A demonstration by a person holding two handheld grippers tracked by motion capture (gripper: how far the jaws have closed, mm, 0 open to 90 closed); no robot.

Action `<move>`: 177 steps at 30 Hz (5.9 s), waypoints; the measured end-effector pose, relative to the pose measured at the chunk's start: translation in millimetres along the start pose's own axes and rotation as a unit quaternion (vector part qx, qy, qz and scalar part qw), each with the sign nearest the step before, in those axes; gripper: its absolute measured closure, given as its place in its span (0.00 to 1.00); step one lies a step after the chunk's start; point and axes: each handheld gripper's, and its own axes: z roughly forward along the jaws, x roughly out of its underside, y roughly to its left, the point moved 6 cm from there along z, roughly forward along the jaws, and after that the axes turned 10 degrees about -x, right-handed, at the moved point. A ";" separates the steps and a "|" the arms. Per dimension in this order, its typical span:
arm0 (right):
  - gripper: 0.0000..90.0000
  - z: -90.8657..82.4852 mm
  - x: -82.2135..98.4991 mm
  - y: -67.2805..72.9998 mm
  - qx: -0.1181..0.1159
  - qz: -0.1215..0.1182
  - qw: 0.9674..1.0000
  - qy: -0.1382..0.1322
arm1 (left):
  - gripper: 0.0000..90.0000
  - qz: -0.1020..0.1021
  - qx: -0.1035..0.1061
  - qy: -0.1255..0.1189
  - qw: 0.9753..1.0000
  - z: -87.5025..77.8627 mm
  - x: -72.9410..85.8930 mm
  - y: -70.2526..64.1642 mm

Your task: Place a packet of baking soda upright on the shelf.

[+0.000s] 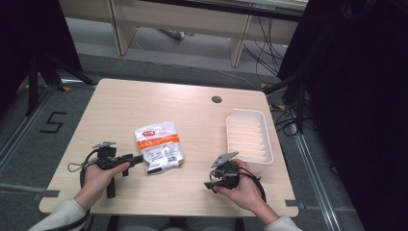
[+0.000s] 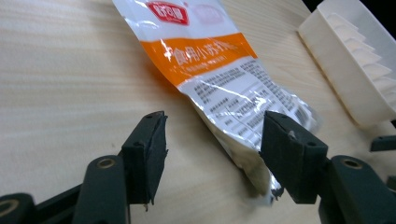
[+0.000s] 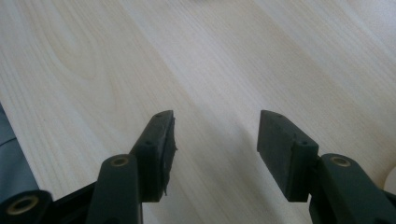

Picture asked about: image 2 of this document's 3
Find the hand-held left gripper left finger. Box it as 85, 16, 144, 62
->
120, 110, 169, 206

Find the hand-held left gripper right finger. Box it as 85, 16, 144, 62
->
260, 110, 330, 205

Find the white and orange plastic packet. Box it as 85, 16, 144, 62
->
111, 0, 321, 207

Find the white plastic rack tray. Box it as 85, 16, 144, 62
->
297, 0, 396, 129

